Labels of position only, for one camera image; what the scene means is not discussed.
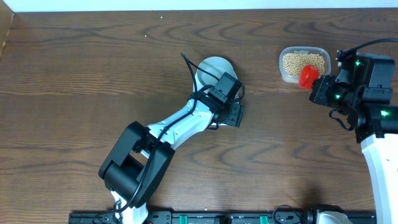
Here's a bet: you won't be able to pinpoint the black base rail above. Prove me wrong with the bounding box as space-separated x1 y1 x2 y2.
68 210 377 224

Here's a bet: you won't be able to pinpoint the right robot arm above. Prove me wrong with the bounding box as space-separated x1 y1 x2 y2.
309 51 397 223

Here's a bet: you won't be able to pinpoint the white digital kitchen scale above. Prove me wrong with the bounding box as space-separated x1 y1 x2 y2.
189 69 244 129

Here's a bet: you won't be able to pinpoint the clear plastic soybean container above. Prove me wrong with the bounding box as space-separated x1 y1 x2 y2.
279 47 331 84

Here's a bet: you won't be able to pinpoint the grey round bowl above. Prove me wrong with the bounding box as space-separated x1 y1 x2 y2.
195 57 238 89

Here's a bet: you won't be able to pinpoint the red plastic measuring scoop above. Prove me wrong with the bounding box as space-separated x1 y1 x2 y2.
298 65 319 90

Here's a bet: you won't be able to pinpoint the left black cable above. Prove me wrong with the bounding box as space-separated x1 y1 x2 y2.
113 52 246 215

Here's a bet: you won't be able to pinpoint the soybeans in container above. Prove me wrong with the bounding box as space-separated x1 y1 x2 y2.
282 53 325 76

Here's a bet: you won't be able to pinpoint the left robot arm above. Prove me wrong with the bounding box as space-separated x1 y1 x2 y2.
98 91 244 223

